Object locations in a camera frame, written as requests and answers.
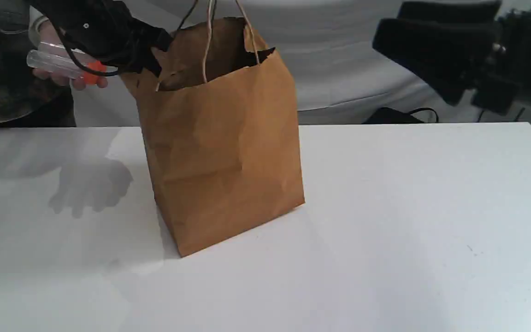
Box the clear tube with orange cap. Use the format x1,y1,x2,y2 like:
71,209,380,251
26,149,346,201
27,42,107,85

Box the brown paper bag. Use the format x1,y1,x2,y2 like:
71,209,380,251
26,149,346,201
121,0,304,257

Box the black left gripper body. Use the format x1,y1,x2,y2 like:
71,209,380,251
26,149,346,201
29,0,173,77

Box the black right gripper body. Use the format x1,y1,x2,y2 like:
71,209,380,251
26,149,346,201
472,9,531,115

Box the black object behind table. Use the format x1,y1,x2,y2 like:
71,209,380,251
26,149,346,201
363,107,440,125

